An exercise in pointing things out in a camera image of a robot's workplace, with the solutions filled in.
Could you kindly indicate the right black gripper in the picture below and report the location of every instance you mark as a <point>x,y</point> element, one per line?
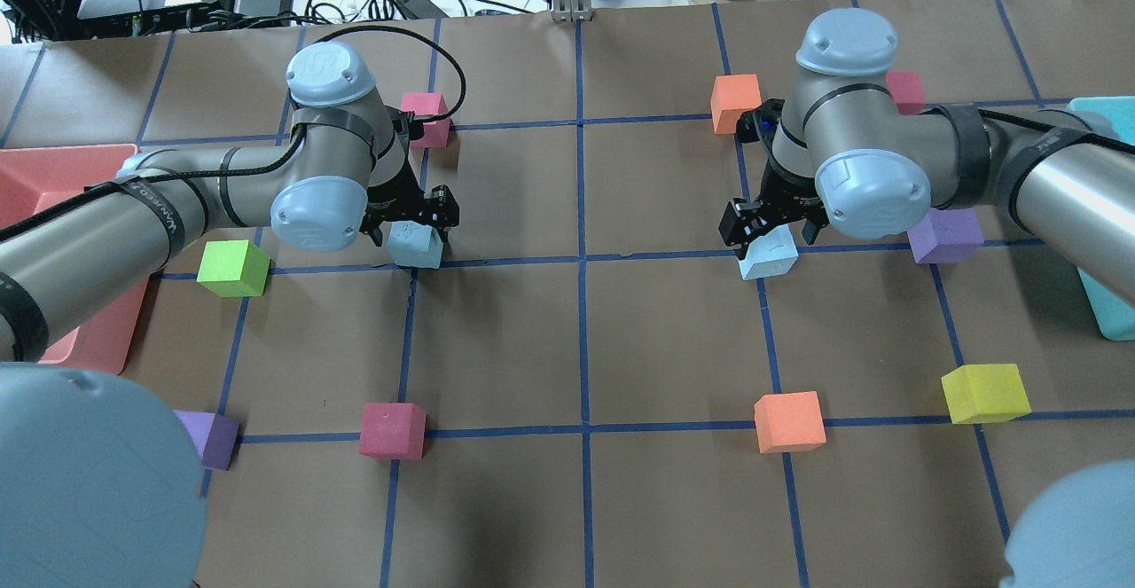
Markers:
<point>784,203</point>

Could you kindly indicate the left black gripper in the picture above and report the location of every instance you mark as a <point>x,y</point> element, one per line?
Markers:
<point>396,194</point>

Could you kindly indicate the light blue block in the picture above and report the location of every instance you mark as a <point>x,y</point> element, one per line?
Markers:
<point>415,245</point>
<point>771,255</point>

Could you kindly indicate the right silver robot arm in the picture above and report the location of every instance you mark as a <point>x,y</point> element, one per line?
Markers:
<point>839,153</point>

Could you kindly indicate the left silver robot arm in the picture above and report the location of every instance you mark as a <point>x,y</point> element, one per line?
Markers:
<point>101,480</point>

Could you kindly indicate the orange block far side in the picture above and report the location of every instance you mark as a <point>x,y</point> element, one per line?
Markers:
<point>732,95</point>

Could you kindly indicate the purple block right side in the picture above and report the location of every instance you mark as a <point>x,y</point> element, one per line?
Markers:
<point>945,236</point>

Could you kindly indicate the purple block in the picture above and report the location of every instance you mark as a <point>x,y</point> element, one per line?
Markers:
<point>214,437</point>
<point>945,236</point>

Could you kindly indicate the green block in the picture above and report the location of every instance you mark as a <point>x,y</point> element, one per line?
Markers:
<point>234,268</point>

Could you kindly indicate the orange block near base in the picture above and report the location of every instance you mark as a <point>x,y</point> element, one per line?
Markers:
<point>789,423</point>

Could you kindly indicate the pink block right far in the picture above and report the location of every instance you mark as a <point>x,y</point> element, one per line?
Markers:
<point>906,89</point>

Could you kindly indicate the pink block near base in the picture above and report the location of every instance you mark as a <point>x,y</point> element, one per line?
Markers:
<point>394,431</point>

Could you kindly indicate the black power brick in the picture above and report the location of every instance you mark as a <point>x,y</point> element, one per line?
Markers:
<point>419,10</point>

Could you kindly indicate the yellow block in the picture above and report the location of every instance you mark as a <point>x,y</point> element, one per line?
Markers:
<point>977,394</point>

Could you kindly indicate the purple block left side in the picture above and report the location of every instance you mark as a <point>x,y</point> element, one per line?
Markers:
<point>214,437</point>

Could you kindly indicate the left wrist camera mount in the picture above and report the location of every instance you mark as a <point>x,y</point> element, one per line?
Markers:
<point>407,127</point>

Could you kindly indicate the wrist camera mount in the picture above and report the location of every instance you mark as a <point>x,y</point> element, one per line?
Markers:
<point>407,127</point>
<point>760,124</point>

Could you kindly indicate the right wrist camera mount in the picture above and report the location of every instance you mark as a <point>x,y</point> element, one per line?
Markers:
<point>760,124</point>

